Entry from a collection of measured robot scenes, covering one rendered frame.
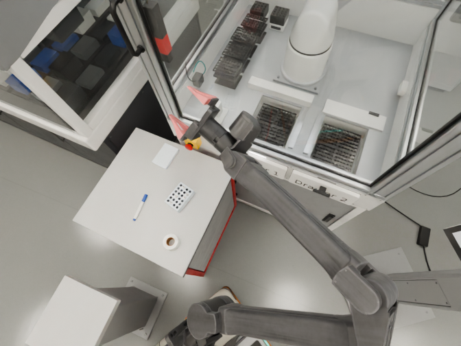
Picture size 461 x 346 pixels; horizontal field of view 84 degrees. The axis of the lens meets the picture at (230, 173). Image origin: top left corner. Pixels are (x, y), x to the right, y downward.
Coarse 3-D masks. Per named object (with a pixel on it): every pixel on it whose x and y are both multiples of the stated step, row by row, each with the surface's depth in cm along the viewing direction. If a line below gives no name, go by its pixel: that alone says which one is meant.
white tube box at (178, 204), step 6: (180, 186) 128; (186, 186) 126; (174, 192) 125; (180, 192) 125; (186, 192) 125; (192, 192) 125; (168, 198) 124; (174, 198) 124; (180, 198) 124; (186, 198) 123; (168, 204) 123; (174, 204) 124; (180, 204) 125; (186, 204) 126; (180, 210) 124
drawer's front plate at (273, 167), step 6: (252, 156) 116; (258, 156) 116; (264, 162) 115; (270, 162) 114; (264, 168) 121; (270, 168) 118; (276, 168) 115; (282, 168) 113; (270, 174) 124; (276, 174) 121; (282, 174) 118
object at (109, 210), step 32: (128, 160) 138; (192, 160) 136; (96, 192) 131; (128, 192) 130; (160, 192) 129; (224, 192) 130; (96, 224) 125; (128, 224) 124; (160, 224) 123; (192, 224) 122; (224, 224) 179; (160, 256) 117; (192, 256) 117
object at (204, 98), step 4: (188, 88) 67; (192, 88) 68; (192, 92) 66; (196, 92) 66; (200, 92) 68; (196, 96) 66; (200, 96) 65; (204, 96) 64; (208, 96) 69; (212, 96) 68; (200, 100) 65; (204, 100) 64; (208, 100) 65; (212, 100) 66; (216, 100) 68; (204, 104) 65; (208, 104) 67; (212, 104) 68; (208, 108) 70; (212, 108) 69
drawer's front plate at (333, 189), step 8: (296, 176) 114; (304, 176) 111; (312, 176) 111; (296, 184) 121; (312, 184) 114; (320, 184) 110; (328, 184) 109; (328, 192) 114; (336, 192) 111; (344, 192) 108; (352, 192) 107; (344, 200) 114; (352, 200) 111
